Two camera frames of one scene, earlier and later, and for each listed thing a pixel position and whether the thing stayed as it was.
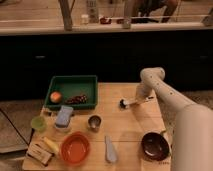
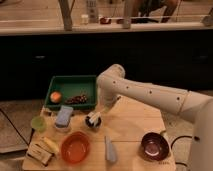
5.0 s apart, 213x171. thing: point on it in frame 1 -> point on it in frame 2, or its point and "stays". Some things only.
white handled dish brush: [125, 104] -> [93, 117]
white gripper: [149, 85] -> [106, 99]
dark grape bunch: [80, 99] stays
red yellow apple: [55, 97] stays
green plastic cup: [39, 123] stays
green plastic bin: [70, 86] stays
